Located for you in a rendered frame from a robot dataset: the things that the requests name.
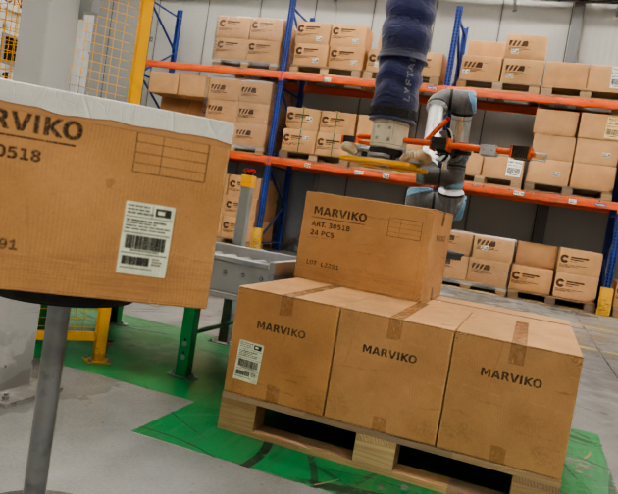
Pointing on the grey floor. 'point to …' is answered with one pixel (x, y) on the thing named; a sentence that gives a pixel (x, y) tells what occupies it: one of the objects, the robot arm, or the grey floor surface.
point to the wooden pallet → (369, 450)
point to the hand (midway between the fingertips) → (445, 145)
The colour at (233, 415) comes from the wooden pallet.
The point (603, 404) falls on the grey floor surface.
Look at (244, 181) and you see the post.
